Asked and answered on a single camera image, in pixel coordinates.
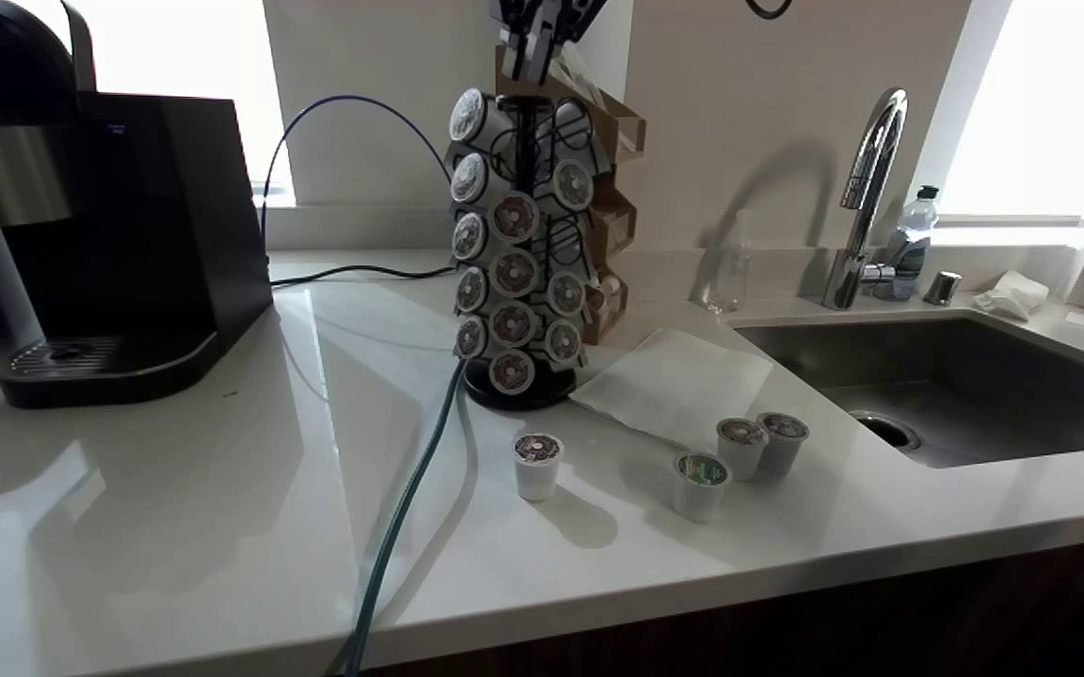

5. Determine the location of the black wire pod carousel stand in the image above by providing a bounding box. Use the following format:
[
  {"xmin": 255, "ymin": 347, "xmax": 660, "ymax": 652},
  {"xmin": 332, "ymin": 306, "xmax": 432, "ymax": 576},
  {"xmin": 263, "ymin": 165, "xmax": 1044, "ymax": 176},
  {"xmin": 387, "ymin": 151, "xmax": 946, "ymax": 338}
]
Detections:
[{"xmin": 442, "ymin": 72, "xmax": 603, "ymax": 413}]

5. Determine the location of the white coffee pod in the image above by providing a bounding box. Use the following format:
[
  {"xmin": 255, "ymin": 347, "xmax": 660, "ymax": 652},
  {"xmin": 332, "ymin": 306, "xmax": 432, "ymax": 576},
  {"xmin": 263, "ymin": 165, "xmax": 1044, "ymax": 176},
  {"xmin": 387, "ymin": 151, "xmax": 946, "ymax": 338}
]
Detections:
[
  {"xmin": 541, "ymin": 268, "xmax": 590, "ymax": 320},
  {"xmin": 446, "ymin": 87, "xmax": 499, "ymax": 147},
  {"xmin": 537, "ymin": 318, "xmax": 589, "ymax": 369},
  {"xmin": 486, "ymin": 347, "xmax": 537, "ymax": 399},
  {"xmin": 486, "ymin": 298, "xmax": 541, "ymax": 350},
  {"xmin": 550, "ymin": 157, "xmax": 598, "ymax": 215},
  {"xmin": 446, "ymin": 147, "xmax": 499, "ymax": 207}
]

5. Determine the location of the clear soap dispenser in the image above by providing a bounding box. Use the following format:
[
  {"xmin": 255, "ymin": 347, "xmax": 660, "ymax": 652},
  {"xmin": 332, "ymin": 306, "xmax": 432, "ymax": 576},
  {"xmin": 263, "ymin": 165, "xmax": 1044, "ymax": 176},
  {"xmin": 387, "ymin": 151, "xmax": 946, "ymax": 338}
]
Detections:
[{"xmin": 688, "ymin": 204, "xmax": 757, "ymax": 318}]

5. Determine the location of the chrome kitchen faucet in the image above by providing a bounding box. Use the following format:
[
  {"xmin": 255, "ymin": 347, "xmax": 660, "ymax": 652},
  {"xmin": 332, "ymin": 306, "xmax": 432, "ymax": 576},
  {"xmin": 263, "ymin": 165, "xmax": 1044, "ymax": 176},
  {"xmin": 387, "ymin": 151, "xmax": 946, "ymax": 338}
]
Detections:
[{"xmin": 822, "ymin": 87, "xmax": 916, "ymax": 311}]

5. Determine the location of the white paper towel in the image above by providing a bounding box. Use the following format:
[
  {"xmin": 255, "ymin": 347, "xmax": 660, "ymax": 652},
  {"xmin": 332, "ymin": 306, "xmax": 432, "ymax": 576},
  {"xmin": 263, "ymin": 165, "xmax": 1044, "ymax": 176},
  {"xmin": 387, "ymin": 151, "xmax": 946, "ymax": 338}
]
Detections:
[{"xmin": 570, "ymin": 328, "xmax": 778, "ymax": 449}]

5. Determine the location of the black coffee machine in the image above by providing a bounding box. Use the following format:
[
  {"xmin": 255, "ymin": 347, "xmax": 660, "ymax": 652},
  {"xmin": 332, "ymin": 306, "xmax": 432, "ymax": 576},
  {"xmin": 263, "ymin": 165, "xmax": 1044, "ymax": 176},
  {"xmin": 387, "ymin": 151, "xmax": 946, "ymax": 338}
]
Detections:
[{"xmin": 0, "ymin": 0, "xmax": 276, "ymax": 410}]

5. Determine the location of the clear plastic water bottle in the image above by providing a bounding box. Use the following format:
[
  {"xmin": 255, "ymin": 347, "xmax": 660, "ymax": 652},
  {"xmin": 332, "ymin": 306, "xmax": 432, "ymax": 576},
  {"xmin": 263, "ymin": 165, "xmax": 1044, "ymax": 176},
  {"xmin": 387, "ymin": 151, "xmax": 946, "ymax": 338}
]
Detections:
[{"xmin": 886, "ymin": 186, "xmax": 946, "ymax": 306}]

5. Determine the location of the coffee pod red lid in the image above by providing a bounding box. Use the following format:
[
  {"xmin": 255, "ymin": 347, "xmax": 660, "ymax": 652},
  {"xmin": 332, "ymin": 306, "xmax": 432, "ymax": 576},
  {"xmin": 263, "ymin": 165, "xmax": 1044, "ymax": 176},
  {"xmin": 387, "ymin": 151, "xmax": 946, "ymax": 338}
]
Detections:
[{"xmin": 514, "ymin": 431, "xmax": 570, "ymax": 507}]

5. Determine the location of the small metal cup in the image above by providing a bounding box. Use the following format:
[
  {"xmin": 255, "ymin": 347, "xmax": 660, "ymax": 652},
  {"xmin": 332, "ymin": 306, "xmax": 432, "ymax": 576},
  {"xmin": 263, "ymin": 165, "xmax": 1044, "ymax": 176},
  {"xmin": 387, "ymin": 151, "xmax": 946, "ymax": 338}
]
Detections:
[{"xmin": 921, "ymin": 268, "xmax": 963, "ymax": 308}]

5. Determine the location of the coffee pod magenta lid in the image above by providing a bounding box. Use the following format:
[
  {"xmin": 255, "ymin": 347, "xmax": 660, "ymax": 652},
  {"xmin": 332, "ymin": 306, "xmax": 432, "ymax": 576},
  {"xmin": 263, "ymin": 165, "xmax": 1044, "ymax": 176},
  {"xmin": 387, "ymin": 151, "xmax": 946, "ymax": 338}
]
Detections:
[{"xmin": 757, "ymin": 410, "xmax": 813, "ymax": 482}]

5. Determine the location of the coffee pod green lid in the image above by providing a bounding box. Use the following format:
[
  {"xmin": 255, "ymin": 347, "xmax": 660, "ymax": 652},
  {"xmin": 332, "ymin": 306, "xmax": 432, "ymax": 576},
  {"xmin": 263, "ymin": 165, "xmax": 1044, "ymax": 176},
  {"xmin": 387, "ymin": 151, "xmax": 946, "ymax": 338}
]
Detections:
[{"xmin": 669, "ymin": 449, "xmax": 733, "ymax": 526}]

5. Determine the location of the round sink drain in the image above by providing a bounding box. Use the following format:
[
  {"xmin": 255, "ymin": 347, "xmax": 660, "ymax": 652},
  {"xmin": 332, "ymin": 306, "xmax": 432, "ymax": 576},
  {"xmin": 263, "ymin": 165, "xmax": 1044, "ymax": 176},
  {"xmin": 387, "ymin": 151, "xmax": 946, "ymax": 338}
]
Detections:
[{"xmin": 859, "ymin": 410, "xmax": 928, "ymax": 457}]

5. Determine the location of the crumpled white cloth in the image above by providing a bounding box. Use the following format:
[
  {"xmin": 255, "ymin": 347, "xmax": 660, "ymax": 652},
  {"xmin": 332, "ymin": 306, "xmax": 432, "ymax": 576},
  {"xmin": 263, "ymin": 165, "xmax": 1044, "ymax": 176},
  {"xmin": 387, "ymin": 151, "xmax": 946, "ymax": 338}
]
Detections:
[{"xmin": 968, "ymin": 268, "xmax": 1056, "ymax": 324}]

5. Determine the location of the stainless steel sink basin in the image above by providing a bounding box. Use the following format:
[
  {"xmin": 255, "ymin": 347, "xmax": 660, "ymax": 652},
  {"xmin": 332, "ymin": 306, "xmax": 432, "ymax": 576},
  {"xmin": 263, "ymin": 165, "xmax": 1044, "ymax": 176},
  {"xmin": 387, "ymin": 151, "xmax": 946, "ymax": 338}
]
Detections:
[{"xmin": 733, "ymin": 311, "xmax": 1084, "ymax": 469}]

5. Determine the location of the black power cable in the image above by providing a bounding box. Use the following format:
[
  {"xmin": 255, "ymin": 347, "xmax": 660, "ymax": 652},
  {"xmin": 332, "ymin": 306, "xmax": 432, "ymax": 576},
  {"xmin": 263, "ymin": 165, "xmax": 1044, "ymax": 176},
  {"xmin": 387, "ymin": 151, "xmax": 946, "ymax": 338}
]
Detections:
[{"xmin": 255, "ymin": 91, "xmax": 460, "ymax": 290}]

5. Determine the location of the blue cable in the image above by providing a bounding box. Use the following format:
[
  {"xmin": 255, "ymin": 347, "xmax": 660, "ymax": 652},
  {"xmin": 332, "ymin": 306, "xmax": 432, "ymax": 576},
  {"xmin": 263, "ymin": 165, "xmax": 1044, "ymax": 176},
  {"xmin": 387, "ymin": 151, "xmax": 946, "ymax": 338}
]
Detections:
[{"xmin": 329, "ymin": 357, "xmax": 470, "ymax": 677}]

